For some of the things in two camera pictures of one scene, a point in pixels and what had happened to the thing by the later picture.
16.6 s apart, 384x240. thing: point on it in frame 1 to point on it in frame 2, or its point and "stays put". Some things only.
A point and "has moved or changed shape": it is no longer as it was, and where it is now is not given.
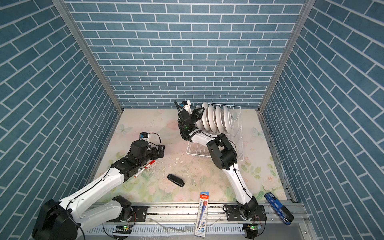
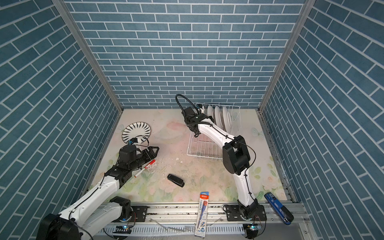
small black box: [176, 180] stays put
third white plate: [210, 111] stays put
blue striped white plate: [199, 124] has moved or changed shape
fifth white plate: [228, 119] stays put
